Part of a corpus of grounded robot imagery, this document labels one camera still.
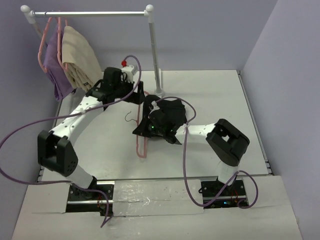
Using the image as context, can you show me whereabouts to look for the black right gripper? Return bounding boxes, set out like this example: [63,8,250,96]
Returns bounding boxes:
[132,114,165,138]

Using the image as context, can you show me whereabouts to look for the black trousers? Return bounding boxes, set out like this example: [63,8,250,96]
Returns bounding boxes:
[132,95,187,145]

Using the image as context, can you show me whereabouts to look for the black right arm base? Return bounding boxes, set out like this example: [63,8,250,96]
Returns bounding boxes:
[198,179,249,209]

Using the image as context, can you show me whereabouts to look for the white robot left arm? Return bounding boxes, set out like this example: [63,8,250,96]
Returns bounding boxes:
[37,65,145,199]

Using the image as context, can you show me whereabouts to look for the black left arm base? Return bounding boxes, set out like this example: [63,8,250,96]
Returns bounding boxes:
[65,181,115,217]

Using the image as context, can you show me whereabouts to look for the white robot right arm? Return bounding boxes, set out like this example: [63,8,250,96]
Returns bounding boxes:
[132,109,250,196]

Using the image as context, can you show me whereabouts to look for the beige folded trousers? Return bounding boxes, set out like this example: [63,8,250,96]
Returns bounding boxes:
[61,26,102,92]

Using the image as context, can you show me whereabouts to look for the pink hanger with purple cloth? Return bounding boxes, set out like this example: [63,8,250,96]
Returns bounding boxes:
[37,17,52,73]

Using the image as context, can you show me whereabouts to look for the pink hanger with beige trousers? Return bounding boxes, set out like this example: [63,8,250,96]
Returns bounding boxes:
[57,17,68,72]

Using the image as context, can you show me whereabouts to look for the silver tape patch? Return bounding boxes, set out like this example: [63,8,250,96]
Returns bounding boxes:
[112,180,204,217]

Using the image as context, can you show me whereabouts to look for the purple folded cloth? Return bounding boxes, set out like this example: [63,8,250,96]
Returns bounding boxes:
[43,27,74,101]

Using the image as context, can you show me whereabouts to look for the white metal clothes rack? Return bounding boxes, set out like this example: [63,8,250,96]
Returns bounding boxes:
[20,4,165,97]

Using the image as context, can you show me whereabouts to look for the white cardboard cover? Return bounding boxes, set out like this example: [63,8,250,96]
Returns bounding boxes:
[11,174,301,240]

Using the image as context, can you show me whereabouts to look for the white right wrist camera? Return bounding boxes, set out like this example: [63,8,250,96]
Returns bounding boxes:
[149,101,161,114]

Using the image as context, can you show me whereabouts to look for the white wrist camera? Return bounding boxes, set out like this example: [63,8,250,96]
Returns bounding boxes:
[120,65,138,81]
[149,101,161,114]

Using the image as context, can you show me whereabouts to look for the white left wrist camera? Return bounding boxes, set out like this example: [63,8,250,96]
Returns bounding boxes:
[120,65,138,81]

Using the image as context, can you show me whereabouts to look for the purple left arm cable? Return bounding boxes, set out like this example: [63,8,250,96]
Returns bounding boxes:
[0,55,143,228]

